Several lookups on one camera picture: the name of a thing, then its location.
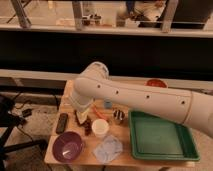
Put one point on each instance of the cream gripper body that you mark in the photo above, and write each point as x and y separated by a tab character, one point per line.
82	116

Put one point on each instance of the dark purple grape bunch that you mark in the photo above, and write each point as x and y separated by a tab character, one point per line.
86	123

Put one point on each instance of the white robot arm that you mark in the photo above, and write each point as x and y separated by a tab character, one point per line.
189	108

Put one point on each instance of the green plastic tray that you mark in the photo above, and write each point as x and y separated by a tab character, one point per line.
153	138

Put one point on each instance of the orange carrot toy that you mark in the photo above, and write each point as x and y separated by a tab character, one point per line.
99	114

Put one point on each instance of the black remote control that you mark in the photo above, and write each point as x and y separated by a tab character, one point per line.
62	121

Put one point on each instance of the white paper cup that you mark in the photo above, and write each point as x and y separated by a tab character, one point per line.
100	128

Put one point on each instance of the blue plastic cup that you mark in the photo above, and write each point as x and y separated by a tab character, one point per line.
107	104

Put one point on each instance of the wooden table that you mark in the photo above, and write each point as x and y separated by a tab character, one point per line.
86	157

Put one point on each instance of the purple plastic bowl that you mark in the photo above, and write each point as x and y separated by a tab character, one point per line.
67	147

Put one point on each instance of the small metal can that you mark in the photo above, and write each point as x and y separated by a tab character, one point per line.
118	116

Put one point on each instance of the light blue cloth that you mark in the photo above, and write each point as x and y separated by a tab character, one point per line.
110	148

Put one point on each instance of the red bowl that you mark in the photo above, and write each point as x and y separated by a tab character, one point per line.
156	83

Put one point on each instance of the person in background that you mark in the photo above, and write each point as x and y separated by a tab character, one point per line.
147	12

